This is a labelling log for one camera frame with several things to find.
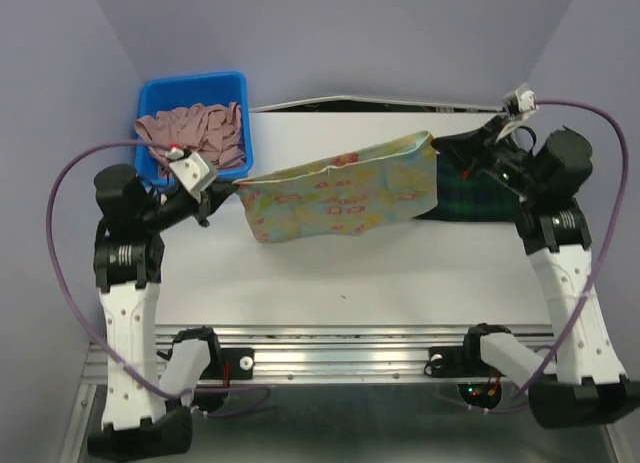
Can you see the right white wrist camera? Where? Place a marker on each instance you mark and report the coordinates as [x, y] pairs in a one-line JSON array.
[[519, 106]]

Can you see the dusty pink skirt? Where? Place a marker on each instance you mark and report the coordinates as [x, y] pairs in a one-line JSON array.
[[216, 132]]

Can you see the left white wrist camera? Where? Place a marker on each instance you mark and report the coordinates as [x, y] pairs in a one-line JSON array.
[[192, 171]]

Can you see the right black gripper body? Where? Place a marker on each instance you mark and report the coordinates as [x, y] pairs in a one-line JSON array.
[[508, 163]]

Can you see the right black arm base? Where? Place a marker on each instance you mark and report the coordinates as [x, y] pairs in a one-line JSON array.
[[449, 362]]

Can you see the green plaid skirt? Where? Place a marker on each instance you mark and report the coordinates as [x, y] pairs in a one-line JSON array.
[[477, 200]]

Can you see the aluminium rail frame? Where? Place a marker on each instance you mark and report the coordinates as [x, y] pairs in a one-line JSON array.
[[317, 310]]

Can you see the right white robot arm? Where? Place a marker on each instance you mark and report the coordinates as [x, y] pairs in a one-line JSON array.
[[580, 381]]

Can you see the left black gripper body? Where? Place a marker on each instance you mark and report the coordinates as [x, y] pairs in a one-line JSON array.
[[172, 210]]

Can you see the pastel floral skirt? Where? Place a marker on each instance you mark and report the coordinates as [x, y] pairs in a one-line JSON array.
[[347, 194]]

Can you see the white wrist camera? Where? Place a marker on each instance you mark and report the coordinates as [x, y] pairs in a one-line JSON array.
[[519, 106], [192, 171]]

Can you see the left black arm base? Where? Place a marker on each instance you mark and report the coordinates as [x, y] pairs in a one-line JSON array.
[[231, 364]]

